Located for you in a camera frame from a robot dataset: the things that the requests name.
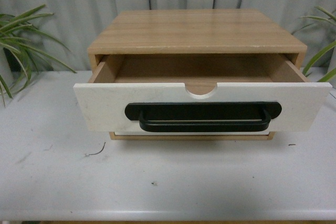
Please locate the white front wooden drawer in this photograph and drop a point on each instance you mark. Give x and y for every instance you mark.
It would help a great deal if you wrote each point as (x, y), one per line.
(122, 79)

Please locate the wooden drawer cabinet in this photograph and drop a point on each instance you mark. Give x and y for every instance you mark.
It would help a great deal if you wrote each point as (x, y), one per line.
(228, 31)

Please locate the green plant on right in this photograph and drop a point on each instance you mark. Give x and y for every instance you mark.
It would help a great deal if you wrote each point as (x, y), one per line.
(328, 18)

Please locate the green plant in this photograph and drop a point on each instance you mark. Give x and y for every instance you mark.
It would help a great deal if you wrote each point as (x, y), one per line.
(328, 18)
(14, 32)

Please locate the green plant on left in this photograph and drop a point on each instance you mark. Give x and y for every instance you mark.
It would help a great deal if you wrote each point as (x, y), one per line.
(14, 32)

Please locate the black metal drawer handle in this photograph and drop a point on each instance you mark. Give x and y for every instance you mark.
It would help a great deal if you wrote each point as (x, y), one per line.
(196, 117)

